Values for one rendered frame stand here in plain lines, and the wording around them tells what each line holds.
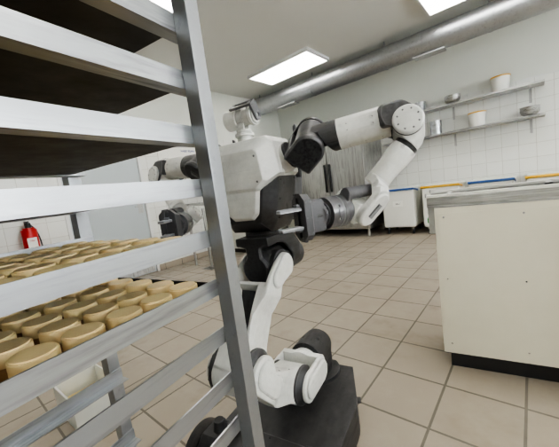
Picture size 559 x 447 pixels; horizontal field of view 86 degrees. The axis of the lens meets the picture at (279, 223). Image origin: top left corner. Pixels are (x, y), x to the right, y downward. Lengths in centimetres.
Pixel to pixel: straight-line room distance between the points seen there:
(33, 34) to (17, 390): 36
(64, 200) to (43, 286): 9
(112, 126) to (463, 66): 575
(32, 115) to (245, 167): 63
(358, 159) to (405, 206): 111
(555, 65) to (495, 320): 455
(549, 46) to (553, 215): 441
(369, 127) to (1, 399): 86
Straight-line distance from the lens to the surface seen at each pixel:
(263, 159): 92
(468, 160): 580
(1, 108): 41
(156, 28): 60
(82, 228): 89
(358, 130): 90
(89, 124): 45
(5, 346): 53
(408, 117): 88
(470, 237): 167
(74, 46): 48
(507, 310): 179
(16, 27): 45
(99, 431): 48
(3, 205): 39
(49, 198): 41
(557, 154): 575
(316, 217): 77
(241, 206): 97
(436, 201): 166
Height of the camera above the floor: 103
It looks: 7 degrees down
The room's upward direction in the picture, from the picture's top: 8 degrees counter-clockwise
